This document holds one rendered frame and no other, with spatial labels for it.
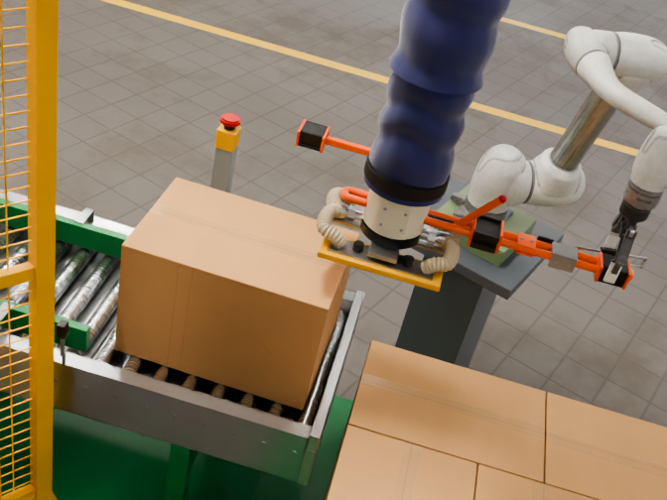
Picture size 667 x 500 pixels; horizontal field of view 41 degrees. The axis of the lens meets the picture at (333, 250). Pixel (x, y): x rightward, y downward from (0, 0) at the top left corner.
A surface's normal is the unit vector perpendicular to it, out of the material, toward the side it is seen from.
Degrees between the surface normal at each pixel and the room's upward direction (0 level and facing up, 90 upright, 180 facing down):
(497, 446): 0
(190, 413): 90
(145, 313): 90
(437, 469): 0
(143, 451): 0
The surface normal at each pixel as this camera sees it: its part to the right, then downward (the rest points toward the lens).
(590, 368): 0.19, -0.79
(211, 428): -0.21, 0.55
